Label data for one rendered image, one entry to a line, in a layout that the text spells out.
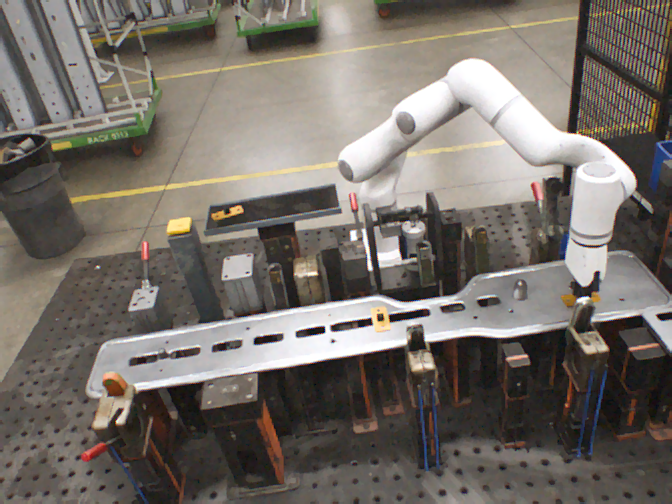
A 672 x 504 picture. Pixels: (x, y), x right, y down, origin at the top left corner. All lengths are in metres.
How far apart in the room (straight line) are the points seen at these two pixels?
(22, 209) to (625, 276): 3.41
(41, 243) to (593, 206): 3.51
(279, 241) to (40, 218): 2.64
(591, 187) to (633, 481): 0.68
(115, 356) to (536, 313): 1.01
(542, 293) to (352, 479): 0.64
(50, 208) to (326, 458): 2.92
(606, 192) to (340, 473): 0.88
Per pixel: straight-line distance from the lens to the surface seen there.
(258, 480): 1.47
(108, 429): 1.29
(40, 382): 2.06
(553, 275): 1.51
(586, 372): 1.30
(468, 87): 1.30
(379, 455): 1.50
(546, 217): 1.50
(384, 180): 1.82
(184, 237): 1.59
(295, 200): 1.58
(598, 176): 1.22
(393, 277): 1.55
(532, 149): 1.26
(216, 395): 1.27
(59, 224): 4.09
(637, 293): 1.49
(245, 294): 1.46
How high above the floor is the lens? 1.94
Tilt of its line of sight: 36 degrees down
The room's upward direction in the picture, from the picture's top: 10 degrees counter-clockwise
